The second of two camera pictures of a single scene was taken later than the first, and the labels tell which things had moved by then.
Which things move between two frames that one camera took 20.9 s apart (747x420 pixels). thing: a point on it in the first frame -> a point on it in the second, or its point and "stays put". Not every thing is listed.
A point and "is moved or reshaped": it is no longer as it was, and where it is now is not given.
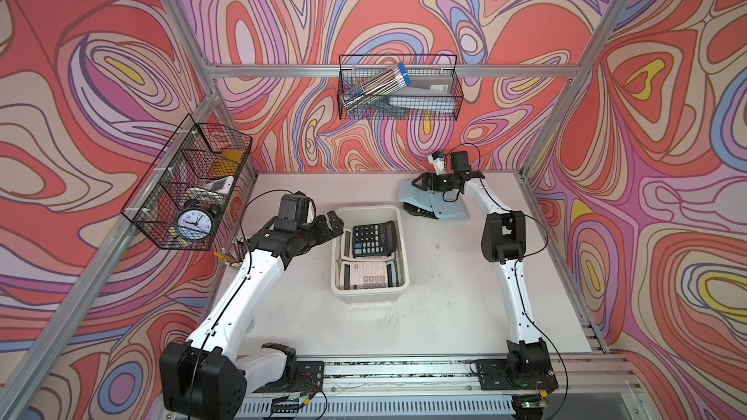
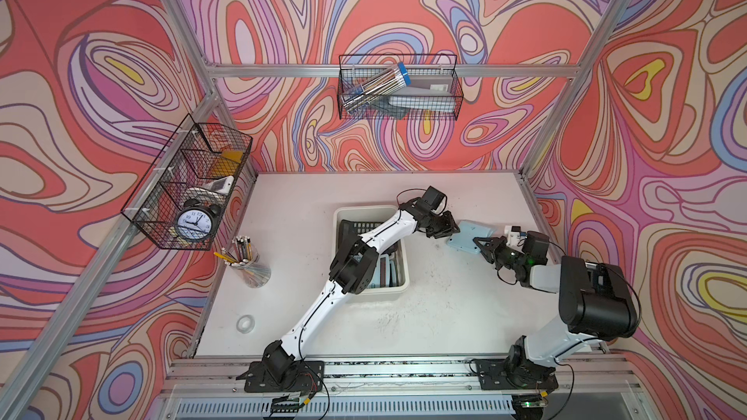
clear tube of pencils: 375,87 stays put
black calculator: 418,212 is moved or reshaped
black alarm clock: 195,222 stays put
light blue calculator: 445,204 -> 381,275
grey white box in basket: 433,92 stays put
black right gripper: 424,177 -> 490,250
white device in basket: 220,185 stays put
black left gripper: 323,231 -> 447,226
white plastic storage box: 369,261 stays put
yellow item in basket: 227,164 stays put
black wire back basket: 400,87 stays put
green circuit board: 285,404 stays put
